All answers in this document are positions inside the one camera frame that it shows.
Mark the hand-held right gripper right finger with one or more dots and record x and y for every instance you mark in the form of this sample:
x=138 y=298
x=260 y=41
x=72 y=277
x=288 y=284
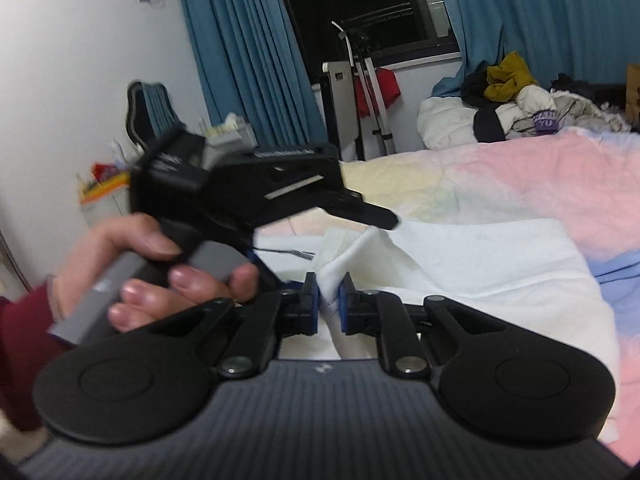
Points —
x=344 y=305

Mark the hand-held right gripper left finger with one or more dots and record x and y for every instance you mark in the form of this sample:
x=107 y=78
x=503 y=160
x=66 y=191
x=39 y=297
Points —
x=312 y=305

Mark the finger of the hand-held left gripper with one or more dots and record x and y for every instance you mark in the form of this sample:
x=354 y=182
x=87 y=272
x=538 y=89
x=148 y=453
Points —
x=370 y=212
x=262 y=270

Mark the white garment with black trim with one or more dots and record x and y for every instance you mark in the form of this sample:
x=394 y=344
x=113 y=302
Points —
x=475 y=270

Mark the person's left forearm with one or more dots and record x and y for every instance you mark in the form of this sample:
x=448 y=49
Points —
x=20 y=360

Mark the pile of pale clothes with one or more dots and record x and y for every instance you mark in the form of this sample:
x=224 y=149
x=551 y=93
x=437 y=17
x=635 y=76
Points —
x=580 y=110

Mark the dark clothes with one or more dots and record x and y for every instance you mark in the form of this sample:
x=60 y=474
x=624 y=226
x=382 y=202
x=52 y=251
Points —
x=575 y=85

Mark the person's left hand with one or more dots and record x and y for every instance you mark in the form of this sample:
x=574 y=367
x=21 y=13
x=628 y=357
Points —
x=135 y=235

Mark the pale tissue box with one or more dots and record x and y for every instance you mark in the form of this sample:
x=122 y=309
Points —
x=232 y=130

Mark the silver folding ladder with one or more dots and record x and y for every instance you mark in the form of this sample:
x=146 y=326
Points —
x=382 y=127

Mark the grey folded panel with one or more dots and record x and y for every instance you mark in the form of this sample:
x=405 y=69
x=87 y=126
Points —
x=340 y=110

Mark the white quilt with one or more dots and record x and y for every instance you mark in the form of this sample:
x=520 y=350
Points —
x=445 y=120

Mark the red cloth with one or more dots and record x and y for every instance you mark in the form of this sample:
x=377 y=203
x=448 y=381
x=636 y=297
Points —
x=387 y=85

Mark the black framed mirror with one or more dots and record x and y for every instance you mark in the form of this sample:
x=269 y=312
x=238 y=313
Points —
x=150 y=105

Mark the black and white garment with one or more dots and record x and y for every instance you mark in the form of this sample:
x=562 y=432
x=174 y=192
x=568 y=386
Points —
x=487 y=127

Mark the blue curtain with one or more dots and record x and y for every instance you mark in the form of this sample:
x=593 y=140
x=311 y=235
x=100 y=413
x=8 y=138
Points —
x=540 y=10
x=240 y=35

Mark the orange box with red items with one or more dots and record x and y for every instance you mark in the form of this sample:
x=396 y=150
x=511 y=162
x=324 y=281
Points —
x=102 y=180

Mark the pastel pink blue blanket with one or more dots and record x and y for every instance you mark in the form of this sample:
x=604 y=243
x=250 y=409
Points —
x=525 y=180

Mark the white dresser desk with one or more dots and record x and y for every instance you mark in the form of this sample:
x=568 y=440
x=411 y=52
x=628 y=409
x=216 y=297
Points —
x=100 y=212

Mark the mustard yellow garment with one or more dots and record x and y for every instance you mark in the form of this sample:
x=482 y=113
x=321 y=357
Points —
x=510 y=80

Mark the purple printed garment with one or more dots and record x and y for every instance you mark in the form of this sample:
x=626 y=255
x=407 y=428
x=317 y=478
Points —
x=545 y=121

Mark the brown paper bag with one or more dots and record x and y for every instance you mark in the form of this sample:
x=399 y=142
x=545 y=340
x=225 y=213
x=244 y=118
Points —
x=633 y=92

